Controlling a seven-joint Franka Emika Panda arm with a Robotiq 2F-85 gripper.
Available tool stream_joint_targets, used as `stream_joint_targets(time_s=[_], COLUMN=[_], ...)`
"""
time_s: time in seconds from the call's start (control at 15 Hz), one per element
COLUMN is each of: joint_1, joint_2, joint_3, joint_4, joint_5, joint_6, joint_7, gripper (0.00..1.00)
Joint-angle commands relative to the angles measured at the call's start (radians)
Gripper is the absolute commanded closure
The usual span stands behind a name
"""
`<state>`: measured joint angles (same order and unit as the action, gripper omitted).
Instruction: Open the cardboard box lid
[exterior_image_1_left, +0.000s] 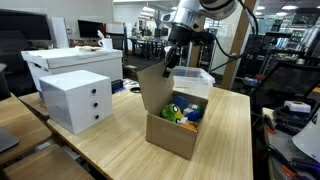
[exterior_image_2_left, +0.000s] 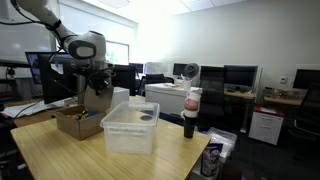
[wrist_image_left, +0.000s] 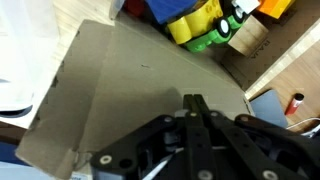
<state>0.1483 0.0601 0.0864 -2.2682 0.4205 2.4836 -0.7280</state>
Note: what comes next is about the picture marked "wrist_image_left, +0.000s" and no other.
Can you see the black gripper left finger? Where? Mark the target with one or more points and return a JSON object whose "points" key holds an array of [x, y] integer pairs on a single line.
{"points": [[196, 146]]}

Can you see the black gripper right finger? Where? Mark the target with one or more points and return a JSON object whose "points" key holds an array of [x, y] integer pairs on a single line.
{"points": [[240, 146]]}

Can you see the brown cardboard box with label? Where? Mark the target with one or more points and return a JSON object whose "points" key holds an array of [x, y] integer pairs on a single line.
{"points": [[143, 93]]}

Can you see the grey flat pad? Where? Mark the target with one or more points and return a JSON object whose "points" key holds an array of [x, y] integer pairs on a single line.
{"points": [[268, 108]]}

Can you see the red bottle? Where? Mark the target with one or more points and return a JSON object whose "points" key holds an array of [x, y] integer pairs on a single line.
{"points": [[294, 104]]}

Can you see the green toy car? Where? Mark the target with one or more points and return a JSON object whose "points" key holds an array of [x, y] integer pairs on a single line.
{"points": [[210, 38]]}

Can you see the yellow toy block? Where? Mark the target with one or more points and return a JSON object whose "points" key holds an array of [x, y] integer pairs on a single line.
{"points": [[196, 21]]}

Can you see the blue toy block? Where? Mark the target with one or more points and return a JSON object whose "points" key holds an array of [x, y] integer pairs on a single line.
{"points": [[170, 8]]}

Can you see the white toy block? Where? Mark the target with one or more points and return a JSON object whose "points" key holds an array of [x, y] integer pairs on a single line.
{"points": [[246, 5]]}

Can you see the orange toy block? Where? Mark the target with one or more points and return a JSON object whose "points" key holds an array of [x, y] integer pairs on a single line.
{"points": [[275, 6]]}

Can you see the red toy block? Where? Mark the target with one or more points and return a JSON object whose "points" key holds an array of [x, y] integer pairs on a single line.
{"points": [[135, 6]]}

